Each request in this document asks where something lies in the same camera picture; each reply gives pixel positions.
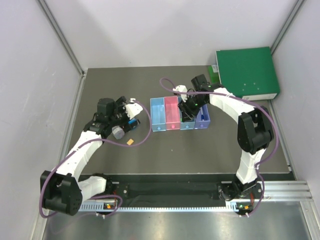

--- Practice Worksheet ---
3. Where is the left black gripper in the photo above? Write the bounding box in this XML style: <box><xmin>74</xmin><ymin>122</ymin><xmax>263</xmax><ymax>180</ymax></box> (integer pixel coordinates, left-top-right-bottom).
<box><xmin>108</xmin><ymin>96</ymin><xmax>140</xmax><ymax>132</ymax></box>

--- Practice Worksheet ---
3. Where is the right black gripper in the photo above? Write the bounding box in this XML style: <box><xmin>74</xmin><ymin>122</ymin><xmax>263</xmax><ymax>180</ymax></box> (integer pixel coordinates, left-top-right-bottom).
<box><xmin>177</xmin><ymin>94</ymin><xmax>207</xmax><ymax>123</ymax></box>

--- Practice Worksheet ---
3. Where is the pink bin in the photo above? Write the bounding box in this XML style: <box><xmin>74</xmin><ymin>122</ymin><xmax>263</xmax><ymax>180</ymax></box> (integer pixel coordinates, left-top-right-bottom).
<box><xmin>164</xmin><ymin>96</ymin><xmax>181</xmax><ymax>131</ymax></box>

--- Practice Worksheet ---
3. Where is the blue jar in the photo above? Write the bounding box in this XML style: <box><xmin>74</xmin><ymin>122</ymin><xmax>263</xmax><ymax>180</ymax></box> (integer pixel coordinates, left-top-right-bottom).
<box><xmin>128</xmin><ymin>118</ymin><xmax>141</xmax><ymax>130</ymax></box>

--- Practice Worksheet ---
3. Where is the light blue bin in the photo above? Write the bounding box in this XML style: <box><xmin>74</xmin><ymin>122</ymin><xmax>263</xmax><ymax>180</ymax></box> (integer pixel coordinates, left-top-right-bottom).
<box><xmin>150</xmin><ymin>97</ymin><xmax>167</xmax><ymax>132</ymax></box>
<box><xmin>179</xmin><ymin>110</ymin><xmax>195</xmax><ymax>130</ymax></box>

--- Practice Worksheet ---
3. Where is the blue capped white marker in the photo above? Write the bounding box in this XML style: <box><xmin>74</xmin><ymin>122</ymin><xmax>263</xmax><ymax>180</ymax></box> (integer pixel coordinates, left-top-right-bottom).
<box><xmin>200</xmin><ymin>108</ymin><xmax>205</xmax><ymax>121</ymax></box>

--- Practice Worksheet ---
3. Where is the green ring binder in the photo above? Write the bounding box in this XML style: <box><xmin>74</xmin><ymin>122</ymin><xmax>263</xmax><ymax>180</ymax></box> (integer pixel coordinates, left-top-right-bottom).
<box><xmin>208</xmin><ymin>46</ymin><xmax>281</xmax><ymax>101</ymax></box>

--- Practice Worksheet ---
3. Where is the purple bin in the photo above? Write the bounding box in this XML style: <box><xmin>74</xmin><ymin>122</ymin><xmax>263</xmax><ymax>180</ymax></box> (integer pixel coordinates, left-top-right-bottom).
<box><xmin>194</xmin><ymin>105</ymin><xmax>211</xmax><ymax>130</ymax></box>

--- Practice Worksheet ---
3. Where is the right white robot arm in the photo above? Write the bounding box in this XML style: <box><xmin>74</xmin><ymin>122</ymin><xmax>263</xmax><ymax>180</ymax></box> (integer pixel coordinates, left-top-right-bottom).
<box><xmin>173</xmin><ymin>74</ymin><xmax>274</xmax><ymax>201</ymax></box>

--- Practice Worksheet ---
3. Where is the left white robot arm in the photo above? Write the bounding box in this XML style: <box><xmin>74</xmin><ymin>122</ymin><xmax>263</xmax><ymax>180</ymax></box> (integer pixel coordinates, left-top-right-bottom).
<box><xmin>39</xmin><ymin>96</ymin><xmax>143</xmax><ymax>218</ymax></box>

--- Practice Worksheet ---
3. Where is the grey clear jar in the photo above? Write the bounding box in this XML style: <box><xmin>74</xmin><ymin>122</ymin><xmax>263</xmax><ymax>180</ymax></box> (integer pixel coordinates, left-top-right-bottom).
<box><xmin>111</xmin><ymin>126</ymin><xmax>125</xmax><ymax>140</ymax></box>

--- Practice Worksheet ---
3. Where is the small yellow eraser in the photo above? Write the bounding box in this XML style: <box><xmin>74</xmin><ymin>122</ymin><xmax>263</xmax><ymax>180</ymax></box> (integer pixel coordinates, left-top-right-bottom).
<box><xmin>126</xmin><ymin>139</ymin><xmax>134</xmax><ymax>146</ymax></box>

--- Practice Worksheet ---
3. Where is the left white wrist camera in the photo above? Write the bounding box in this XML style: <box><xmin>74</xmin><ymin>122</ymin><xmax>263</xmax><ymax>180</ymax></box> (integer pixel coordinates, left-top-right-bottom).
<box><xmin>124</xmin><ymin>98</ymin><xmax>143</xmax><ymax>120</ymax></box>

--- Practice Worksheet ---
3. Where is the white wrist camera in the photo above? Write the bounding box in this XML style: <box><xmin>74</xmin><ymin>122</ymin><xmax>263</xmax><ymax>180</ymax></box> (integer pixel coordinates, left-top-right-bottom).
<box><xmin>172</xmin><ymin>85</ymin><xmax>188</xmax><ymax>98</ymax></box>
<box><xmin>124</xmin><ymin>98</ymin><xmax>143</xmax><ymax>120</ymax></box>

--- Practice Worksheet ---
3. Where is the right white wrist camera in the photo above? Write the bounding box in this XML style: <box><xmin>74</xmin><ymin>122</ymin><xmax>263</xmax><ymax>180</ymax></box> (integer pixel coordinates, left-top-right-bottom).
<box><xmin>172</xmin><ymin>85</ymin><xmax>188</xmax><ymax>98</ymax></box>

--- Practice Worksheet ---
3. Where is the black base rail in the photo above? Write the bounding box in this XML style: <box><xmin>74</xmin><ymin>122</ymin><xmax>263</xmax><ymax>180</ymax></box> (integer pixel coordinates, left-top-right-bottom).
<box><xmin>104</xmin><ymin>181</ymin><xmax>265</xmax><ymax>208</ymax></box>

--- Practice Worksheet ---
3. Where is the slotted cable duct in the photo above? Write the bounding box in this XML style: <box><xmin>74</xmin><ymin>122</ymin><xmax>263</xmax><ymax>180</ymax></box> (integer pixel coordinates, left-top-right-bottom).
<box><xmin>78</xmin><ymin>199</ymin><xmax>251</xmax><ymax>214</ymax></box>

